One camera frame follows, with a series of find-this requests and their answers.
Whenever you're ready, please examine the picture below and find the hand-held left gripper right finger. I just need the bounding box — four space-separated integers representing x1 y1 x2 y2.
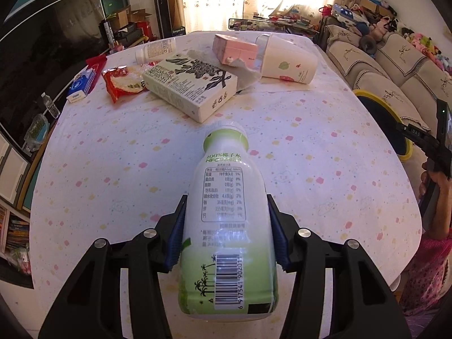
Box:
266 194 412 339

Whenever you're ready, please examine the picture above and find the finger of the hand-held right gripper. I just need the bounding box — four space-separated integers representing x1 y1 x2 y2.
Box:
395 123 429 147

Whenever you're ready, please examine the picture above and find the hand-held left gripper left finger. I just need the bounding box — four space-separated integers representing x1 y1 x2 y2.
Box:
38 194 188 339

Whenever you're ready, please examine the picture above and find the yellow-rimmed black bin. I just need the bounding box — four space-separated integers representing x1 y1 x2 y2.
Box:
353 89 414 162

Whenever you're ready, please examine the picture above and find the white green drink bottle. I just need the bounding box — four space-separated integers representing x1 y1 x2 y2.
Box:
177 120 280 323

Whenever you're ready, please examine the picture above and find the cream leaf-print carton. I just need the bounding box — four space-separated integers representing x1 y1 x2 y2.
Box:
142 56 238 123

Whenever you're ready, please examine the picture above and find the white paper towel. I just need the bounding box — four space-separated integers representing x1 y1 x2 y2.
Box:
187 49 262 92

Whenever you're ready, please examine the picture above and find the person's right forearm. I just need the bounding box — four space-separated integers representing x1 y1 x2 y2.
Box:
429 194 452 242

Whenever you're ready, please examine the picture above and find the person's right hand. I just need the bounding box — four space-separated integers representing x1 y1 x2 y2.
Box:
418 162 452 202

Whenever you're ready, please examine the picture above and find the beige sofa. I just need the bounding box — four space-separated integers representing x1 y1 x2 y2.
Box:
320 25 452 138

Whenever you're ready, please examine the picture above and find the pastel printed tablecloth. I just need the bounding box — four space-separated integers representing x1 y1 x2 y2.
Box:
29 30 423 339

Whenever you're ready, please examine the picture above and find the row of plush toys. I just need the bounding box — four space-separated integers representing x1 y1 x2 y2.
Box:
395 18 452 75

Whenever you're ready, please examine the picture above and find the black neck pillow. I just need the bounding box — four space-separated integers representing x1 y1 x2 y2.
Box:
359 35 378 55

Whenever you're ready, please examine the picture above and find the person's pink patterned clothing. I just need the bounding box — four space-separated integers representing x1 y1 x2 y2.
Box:
399 231 452 318

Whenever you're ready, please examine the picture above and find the blue star-print bag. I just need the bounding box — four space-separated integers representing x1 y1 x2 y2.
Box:
332 3 355 20

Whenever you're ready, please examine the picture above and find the white jar with clear lid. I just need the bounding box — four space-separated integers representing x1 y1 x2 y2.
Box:
255 33 319 84

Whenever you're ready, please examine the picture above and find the red snack packet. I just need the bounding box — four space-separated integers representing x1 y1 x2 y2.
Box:
102 65 149 104

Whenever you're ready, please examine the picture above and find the glass coffee table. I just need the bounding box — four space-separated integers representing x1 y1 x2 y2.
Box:
228 16 320 36

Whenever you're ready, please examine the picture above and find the television cabinet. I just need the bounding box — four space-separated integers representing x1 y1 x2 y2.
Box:
0 127 45 290

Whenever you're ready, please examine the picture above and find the blue tissue pack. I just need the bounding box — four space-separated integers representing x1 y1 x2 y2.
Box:
66 70 97 104

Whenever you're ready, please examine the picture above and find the clear water bottle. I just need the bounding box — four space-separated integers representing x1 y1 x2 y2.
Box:
40 92 61 119

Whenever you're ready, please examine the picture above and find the small white bottle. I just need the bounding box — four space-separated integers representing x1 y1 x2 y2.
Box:
136 39 177 65

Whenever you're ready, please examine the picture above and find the red flat packet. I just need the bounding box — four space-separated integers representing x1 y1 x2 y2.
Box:
86 56 107 92

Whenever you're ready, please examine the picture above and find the pink box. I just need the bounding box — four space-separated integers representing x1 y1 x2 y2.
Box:
212 33 259 68

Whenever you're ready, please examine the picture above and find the open cardboard box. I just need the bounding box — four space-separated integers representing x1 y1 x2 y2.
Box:
112 7 129 29
127 9 152 23

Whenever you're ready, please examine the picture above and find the black white tower fan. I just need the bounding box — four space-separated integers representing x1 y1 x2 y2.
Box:
153 0 173 39

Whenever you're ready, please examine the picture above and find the black television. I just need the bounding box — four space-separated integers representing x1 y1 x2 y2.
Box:
0 0 108 133

